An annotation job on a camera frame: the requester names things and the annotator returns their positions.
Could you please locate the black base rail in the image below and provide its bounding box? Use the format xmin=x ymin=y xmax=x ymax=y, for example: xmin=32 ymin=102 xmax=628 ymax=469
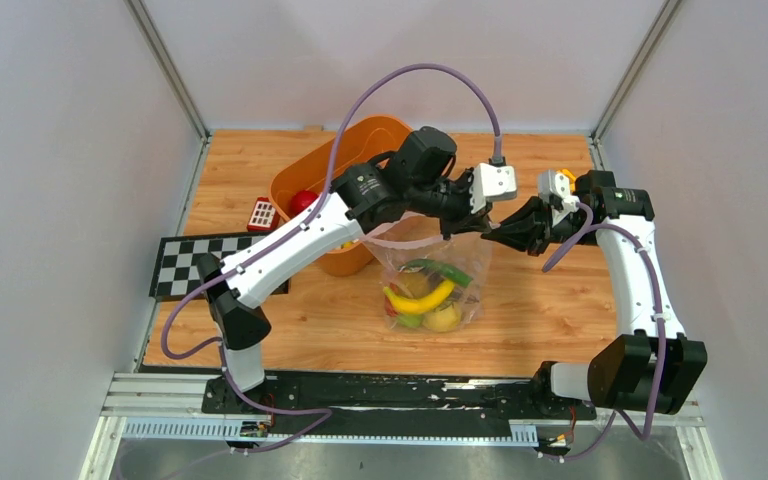
xmin=201 ymin=371 xmax=594 ymax=438

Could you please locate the yellow banana toy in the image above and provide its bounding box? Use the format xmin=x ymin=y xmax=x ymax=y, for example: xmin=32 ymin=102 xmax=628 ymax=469
xmin=383 ymin=280 xmax=456 ymax=314

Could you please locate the green apple toy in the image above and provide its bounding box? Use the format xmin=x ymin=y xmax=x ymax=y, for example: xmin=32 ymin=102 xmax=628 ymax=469
xmin=396 ymin=313 xmax=424 ymax=329

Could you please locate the red apple toy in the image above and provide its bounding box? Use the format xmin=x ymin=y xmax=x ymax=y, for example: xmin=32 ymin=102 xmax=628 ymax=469
xmin=289 ymin=190 xmax=319 ymax=216

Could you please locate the clear zip top bag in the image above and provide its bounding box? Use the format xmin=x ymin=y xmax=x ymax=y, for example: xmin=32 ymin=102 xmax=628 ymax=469
xmin=363 ymin=213 xmax=492 ymax=334

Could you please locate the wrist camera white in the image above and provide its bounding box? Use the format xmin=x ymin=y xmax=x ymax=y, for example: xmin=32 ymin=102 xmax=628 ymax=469
xmin=470 ymin=163 xmax=518 ymax=214
xmin=537 ymin=170 xmax=579 ymax=227

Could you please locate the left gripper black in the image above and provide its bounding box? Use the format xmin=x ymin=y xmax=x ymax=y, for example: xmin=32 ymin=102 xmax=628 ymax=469
xmin=408 ymin=167 xmax=494 ymax=241

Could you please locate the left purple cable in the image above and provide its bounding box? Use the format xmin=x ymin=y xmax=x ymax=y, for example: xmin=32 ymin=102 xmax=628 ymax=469
xmin=159 ymin=63 xmax=506 ymax=455

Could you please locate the yellow triangle bracket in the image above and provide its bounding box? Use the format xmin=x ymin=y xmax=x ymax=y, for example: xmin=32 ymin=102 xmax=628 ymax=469
xmin=558 ymin=168 xmax=577 ymax=192

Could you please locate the orange plastic basket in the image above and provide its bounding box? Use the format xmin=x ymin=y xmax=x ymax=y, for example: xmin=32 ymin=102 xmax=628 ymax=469
xmin=268 ymin=115 xmax=413 ymax=277

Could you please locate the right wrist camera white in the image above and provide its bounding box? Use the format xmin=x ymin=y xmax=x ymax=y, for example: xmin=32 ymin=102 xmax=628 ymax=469
xmin=537 ymin=170 xmax=579 ymax=227

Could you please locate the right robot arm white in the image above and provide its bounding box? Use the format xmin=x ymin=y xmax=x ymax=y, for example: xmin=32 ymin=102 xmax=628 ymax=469
xmin=482 ymin=170 xmax=708 ymax=418

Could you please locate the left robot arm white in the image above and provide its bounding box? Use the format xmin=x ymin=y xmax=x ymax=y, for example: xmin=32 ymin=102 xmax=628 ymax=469
xmin=194 ymin=127 xmax=505 ymax=413

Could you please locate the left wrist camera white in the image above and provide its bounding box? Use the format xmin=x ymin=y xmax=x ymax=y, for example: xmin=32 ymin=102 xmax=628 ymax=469
xmin=470 ymin=163 xmax=518 ymax=214

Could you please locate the red white block toy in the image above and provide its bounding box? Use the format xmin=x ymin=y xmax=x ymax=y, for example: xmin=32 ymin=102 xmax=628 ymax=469
xmin=246 ymin=197 xmax=281 ymax=233

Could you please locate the yellow pear toy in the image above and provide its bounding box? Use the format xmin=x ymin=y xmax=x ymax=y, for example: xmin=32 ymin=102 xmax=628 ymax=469
xmin=422 ymin=303 xmax=462 ymax=333

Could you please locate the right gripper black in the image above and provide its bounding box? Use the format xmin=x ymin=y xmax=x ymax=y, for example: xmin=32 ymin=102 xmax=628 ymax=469
xmin=481 ymin=196 xmax=598 ymax=257

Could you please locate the checkerboard calibration board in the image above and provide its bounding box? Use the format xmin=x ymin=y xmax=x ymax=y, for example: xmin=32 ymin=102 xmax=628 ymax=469
xmin=148 ymin=232 xmax=266 ymax=301

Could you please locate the green cucumber toy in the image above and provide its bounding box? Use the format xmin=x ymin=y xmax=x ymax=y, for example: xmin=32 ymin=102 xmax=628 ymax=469
xmin=399 ymin=258 xmax=473 ymax=288

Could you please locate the red orange peach toy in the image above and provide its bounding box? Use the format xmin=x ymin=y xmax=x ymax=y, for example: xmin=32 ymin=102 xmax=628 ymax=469
xmin=384 ymin=297 xmax=399 ymax=317

